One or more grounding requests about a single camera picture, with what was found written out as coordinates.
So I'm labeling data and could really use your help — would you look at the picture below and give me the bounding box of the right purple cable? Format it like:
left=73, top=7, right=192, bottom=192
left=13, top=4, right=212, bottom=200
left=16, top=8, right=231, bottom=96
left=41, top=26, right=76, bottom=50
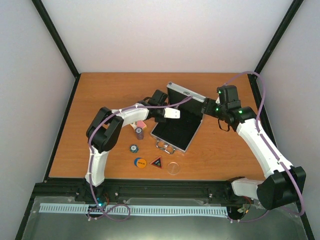
left=223, top=70, right=306, bottom=224

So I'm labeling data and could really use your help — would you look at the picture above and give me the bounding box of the playing card deck box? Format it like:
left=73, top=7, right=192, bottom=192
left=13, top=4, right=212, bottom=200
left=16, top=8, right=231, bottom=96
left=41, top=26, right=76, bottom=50
left=130, top=120, right=147, bottom=130

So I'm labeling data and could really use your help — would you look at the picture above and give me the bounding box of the clear round dealer button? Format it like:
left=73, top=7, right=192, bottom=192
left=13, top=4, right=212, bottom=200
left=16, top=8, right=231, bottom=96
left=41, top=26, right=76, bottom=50
left=167, top=161, right=181, bottom=175

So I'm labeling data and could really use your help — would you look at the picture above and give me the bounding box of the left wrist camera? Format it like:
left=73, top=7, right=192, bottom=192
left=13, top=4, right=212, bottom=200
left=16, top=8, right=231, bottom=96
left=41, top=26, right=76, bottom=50
left=163, top=107, right=181, bottom=119

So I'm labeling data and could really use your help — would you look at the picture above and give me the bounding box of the black aluminium frame rail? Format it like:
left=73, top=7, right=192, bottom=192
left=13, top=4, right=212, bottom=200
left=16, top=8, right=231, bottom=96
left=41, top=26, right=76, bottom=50
left=31, top=178, right=246, bottom=206

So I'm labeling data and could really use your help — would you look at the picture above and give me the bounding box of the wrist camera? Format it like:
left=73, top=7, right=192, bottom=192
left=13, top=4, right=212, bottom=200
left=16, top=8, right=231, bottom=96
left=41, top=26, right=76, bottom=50
left=163, top=107, right=181, bottom=119
left=216, top=85, right=241, bottom=108

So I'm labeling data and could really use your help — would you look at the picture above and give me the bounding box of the white slotted cable duct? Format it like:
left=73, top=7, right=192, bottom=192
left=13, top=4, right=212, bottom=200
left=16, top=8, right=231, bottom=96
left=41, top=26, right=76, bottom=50
left=38, top=203, right=228, bottom=218

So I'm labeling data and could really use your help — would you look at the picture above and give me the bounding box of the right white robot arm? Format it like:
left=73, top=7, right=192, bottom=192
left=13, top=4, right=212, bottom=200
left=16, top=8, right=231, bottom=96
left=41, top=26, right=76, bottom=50
left=201, top=98, right=306, bottom=210

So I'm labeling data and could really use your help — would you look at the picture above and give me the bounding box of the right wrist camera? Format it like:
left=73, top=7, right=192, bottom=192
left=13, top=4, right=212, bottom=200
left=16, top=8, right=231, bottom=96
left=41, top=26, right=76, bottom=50
left=216, top=85, right=241, bottom=108

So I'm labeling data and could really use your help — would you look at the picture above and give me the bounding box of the red black triangular button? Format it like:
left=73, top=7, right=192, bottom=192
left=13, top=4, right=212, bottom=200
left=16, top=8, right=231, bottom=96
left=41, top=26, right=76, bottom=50
left=150, top=156, right=163, bottom=169

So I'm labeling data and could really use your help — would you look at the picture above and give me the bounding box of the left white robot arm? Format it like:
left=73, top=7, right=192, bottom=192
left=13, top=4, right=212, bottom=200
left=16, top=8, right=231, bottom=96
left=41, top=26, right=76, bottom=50
left=85, top=89, right=168, bottom=202

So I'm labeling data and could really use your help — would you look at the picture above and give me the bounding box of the tall purple chip stack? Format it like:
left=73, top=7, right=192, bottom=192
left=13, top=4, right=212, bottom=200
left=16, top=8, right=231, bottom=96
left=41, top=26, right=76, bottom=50
left=135, top=127, right=144, bottom=140

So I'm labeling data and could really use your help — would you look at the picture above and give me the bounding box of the blue green chip stack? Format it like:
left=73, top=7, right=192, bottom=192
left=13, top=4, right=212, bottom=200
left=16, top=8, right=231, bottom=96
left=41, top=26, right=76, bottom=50
left=129, top=144, right=139, bottom=153

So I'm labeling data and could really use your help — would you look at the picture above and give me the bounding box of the aluminium poker case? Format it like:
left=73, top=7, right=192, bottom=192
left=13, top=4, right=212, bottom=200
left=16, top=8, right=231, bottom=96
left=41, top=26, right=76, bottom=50
left=150, top=82, right=206, bottom=155

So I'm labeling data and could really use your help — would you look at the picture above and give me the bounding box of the orange blue round button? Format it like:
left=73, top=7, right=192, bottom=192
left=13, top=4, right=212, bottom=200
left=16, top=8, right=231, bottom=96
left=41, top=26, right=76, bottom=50
left=134, top=157, right=147, bottom=169

